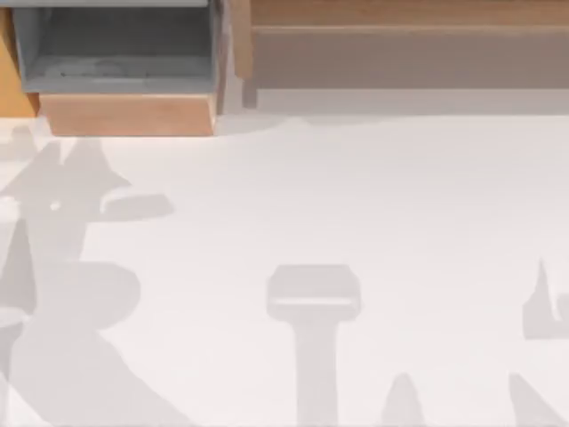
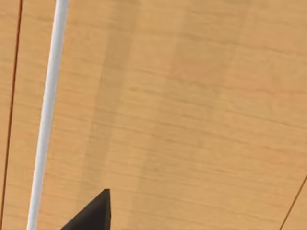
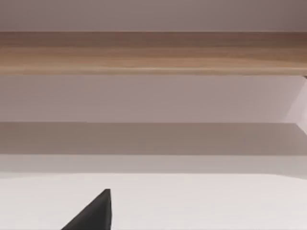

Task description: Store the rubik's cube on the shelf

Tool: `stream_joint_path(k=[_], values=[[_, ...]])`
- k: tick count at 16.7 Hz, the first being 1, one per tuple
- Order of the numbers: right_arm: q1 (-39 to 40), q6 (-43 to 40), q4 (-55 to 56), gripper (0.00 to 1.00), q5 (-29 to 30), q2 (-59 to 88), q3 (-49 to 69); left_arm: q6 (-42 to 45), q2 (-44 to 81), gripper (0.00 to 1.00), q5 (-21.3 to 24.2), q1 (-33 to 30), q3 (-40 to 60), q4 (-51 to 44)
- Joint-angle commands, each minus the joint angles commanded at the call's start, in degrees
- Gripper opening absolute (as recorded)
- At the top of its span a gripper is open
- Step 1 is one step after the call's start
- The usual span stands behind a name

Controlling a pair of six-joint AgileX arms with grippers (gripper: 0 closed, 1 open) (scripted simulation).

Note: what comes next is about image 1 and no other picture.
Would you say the pale wooden drawer front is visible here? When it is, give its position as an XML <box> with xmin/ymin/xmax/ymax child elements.
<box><xmin>37</xmin><ymin>92</ymin><xmax>218</xmax><ymax>138</ymax></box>

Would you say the wooden open shelf unit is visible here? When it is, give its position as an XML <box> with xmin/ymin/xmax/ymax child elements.
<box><xmin>232</xmin><ymin>0</ymin><xmax>569</xmax><ymax>109</ymax></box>

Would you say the wooden cupboard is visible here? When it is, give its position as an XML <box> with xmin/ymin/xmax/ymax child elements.
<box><xmin>0</xmin><ymin>7</ymin><xmax>41</xmax><ymax>119</ymax></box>

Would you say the pulled-out grey pierced drawer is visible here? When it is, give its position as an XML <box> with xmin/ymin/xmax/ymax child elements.
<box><xmin>12</xmin><ymin>0</ymin><xmax>222</xmax><ymax>96</ymax></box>

